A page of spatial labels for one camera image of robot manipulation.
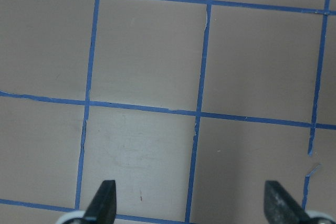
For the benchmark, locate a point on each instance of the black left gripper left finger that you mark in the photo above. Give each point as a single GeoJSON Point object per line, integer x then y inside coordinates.
{"type": "Point", "coordinates": [102, 209]}

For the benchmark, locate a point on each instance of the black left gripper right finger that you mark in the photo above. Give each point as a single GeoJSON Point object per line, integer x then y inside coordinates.
{"type": "Point", "coordinates": [281, 208]}

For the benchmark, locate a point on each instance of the brown paper table mat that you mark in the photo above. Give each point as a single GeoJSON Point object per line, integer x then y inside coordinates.
{"type": "Point", "coordinates": [189, 105]}

